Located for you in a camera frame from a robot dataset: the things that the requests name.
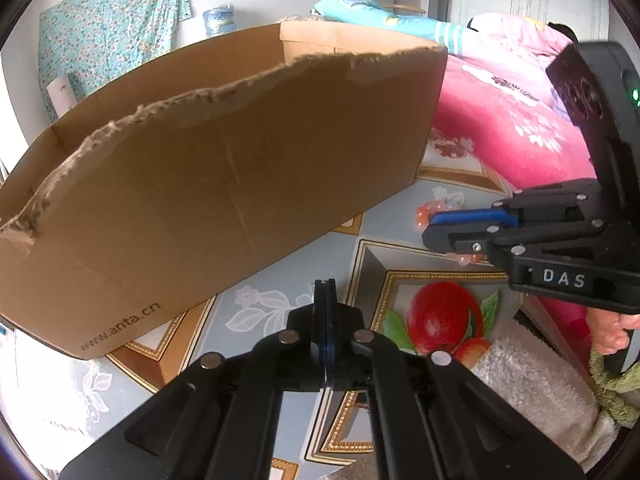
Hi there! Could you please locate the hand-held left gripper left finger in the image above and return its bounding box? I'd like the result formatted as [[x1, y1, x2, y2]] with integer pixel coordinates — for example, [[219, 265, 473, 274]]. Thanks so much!
[[59, 280, 327, 480]]

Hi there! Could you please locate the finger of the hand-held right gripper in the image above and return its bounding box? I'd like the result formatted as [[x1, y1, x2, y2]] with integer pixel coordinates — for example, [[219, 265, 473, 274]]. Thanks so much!
[[429, 177, 603, 231], [421, 220, 608, 266]]

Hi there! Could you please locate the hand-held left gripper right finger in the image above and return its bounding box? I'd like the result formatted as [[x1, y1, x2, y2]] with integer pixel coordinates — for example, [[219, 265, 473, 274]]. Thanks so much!
[[326, 280, 586, 480]]

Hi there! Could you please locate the pink orange bead bracelet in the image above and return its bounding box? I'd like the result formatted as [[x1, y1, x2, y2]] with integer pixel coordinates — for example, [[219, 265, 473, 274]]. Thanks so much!
[[413, 199, 485, 268]]

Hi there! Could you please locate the brown cardboard box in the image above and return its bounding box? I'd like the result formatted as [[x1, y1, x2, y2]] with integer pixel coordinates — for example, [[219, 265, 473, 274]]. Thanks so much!
[[0, 22, 448, 361]]

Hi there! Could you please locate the person's right hand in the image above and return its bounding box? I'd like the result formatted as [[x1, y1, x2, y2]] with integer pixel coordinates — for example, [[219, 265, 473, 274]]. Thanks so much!
[[585, 307, 640, 358]]

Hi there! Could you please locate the pink floral blanket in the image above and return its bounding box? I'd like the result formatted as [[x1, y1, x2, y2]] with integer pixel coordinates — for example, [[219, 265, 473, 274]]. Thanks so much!
[[427, 12, 608, 356]]

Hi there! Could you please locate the white fluffy towel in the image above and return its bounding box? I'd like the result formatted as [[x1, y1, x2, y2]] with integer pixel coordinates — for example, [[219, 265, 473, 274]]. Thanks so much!
[[470, 330, 618, 473]]

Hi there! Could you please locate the blue printed pillow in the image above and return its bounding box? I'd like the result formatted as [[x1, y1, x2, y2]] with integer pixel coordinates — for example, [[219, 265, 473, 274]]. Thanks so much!
[[314, 0, 473, 56]]

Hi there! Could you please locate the clear water bottle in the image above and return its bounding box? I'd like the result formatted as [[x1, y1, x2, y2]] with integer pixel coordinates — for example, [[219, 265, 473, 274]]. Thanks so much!
[[202, 2, 239, 39]]

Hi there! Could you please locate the teal floral cloth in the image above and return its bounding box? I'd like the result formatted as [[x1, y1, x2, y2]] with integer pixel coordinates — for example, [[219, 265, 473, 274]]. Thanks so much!
[[39, 0, 193, 123]]

